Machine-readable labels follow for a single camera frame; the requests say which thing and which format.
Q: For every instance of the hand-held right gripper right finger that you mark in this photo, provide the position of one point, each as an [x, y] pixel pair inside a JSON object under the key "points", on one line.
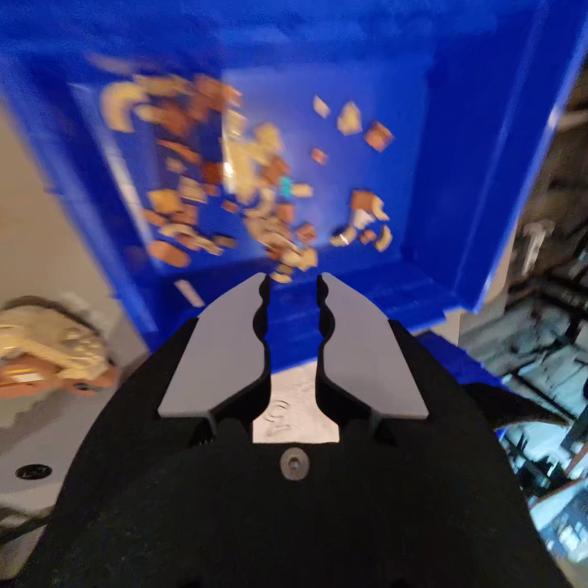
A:
{"points": [[367, 358]]}

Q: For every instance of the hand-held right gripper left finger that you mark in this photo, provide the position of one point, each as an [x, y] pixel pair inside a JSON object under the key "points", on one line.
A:
{"points": [[216, 358]]}

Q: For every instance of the pile of small toy bricks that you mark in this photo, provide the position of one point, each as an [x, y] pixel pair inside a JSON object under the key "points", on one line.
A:
{"points": [[257, 183]]}

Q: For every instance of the blue plastic bin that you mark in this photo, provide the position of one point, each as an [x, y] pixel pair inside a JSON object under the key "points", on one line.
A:
{"points": [[459, 138]]}

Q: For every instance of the grey desk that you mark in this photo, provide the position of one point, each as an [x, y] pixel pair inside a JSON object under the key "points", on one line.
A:
{"points": [[46, 206]]}

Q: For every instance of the white printed paper sheet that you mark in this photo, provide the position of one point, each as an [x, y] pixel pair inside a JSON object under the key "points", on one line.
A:
{"points": [[294, 413]]}

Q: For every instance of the tan brick model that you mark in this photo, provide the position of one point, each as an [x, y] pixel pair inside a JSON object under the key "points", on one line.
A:
{"points": [[50, 335]]}

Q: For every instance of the dark cluttered shelf rack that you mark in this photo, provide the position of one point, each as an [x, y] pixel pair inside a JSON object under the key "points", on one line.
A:
{"points": [[542, 275]]}

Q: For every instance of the black round cap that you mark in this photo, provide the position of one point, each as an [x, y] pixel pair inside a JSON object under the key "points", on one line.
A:
{"points": [[34, 472]]}

